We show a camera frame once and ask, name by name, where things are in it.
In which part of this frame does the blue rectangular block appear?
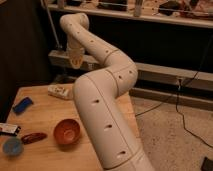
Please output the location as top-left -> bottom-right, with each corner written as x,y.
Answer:
12,97 -> 33,115

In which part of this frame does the orange bowl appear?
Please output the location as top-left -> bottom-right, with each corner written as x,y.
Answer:
53,119 -> 81,145

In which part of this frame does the metal lamp pole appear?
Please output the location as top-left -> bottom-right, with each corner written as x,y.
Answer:
41,0 -> 63,51

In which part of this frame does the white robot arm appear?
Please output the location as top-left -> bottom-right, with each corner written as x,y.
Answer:
60,13 -> 155,171

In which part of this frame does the small white box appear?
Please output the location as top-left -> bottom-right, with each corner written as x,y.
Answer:
0,123 -> 21,136

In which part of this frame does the white plastic bottle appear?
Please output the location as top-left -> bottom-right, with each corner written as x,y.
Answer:
47,84 -> 72,100

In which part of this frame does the red oblong case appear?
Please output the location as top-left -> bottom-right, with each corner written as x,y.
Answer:
21,132 -> 47,144

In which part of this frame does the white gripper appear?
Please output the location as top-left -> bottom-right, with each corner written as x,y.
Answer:
66,36 -> 85,69

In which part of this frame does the wooden shelf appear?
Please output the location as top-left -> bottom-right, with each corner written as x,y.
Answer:
47,0 -> 213,29

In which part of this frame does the blue round lid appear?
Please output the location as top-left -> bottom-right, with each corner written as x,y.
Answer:
2,137 -> 23,156

